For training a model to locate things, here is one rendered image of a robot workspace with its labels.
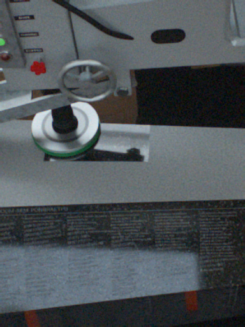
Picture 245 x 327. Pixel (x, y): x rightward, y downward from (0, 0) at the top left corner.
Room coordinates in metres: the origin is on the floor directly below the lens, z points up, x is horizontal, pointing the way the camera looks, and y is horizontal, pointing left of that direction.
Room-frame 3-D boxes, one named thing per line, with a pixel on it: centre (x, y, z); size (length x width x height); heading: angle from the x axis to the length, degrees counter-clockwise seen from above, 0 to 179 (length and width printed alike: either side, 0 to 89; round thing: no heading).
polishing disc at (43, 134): (1.17, 0.16, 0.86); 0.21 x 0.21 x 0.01
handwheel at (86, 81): (1.04, 0.06, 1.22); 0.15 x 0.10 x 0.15; 84
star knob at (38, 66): (1.05, 0.17, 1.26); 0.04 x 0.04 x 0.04; 84
